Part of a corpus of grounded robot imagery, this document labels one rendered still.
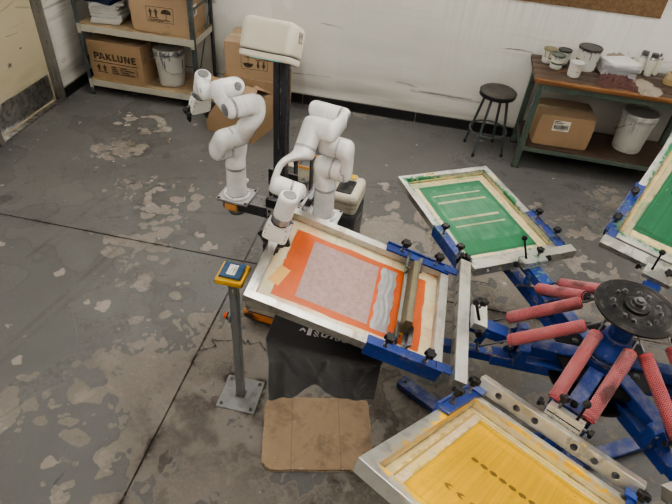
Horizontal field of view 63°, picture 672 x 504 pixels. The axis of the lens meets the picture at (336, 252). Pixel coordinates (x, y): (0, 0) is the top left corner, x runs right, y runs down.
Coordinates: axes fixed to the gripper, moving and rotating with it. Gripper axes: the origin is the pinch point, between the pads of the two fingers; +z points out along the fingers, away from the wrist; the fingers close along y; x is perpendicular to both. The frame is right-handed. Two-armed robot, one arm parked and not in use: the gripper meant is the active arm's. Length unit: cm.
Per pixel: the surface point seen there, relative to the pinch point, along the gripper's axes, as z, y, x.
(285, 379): 51, -27, 21
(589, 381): -12, -133, 15
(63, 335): 157, 102, -24
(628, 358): -35, -132, 20
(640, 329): -42, -133, 12
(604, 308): -39, -122, 4
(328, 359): 24, -39, 23
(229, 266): 33.5, 15.8, -13.3
